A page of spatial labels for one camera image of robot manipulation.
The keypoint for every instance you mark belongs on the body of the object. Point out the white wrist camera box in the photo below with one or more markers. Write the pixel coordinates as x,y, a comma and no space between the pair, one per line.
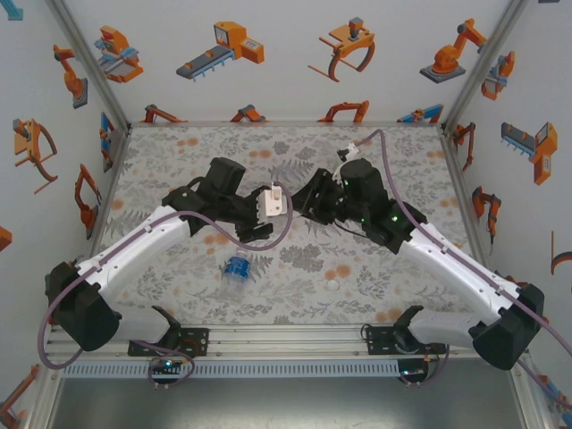
272,203
350,149

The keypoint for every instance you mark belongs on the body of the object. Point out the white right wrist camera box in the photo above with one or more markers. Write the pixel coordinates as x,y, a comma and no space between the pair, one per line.
350,149

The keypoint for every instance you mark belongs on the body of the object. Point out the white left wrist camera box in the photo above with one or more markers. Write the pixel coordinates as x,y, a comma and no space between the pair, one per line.
272,203

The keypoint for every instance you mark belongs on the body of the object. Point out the aluminium front frame rail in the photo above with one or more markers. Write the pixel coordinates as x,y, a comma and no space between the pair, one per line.
286,342

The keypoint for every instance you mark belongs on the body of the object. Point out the aluminium side frame rail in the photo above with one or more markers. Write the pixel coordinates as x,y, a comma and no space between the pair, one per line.
111,179
460,179

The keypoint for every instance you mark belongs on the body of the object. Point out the aluminium lower frame leg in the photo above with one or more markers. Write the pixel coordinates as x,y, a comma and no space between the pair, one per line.
44,393
529,393

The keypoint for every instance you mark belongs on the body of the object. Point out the slanted aluminium corner post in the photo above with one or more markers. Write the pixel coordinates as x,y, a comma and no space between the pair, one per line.
91,67
481,67

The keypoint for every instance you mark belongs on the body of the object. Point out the white bottle cap blue top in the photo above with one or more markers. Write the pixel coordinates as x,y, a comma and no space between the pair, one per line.
333,284

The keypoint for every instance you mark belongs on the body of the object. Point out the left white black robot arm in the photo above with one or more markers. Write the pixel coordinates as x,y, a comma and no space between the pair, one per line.
134,241

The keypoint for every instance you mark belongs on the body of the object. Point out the aluminium back frame rail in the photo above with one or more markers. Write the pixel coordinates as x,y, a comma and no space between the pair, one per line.
286,123

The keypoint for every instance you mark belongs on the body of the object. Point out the grey metal sheet panel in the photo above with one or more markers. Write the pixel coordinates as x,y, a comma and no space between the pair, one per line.
286,402

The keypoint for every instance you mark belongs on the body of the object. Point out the floral patterned table cover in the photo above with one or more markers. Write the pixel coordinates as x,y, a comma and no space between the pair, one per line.
295,308

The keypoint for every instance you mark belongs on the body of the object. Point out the blue label plastic bottle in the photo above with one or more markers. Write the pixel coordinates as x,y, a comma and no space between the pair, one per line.
237,268

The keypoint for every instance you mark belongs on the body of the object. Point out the small green LED circuit board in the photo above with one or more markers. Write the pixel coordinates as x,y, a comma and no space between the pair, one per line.
164,364
412,372

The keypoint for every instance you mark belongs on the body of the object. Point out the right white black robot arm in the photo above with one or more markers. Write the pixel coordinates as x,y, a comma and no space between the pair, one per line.
465,272

